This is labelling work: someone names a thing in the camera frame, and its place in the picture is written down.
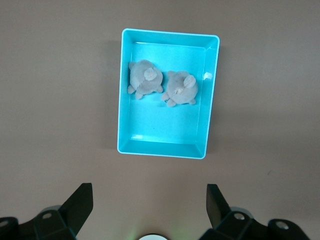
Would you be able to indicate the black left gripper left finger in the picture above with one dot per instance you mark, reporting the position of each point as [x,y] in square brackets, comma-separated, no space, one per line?
[50,225]

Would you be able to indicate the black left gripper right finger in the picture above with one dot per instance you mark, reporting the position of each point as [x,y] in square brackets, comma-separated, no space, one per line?
[237,226]

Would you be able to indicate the grey plush toy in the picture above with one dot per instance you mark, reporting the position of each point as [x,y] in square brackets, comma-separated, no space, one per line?
[181,91]
[143,80]

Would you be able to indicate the blue plastic box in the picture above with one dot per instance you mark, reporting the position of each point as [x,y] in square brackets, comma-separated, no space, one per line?
[160,125]

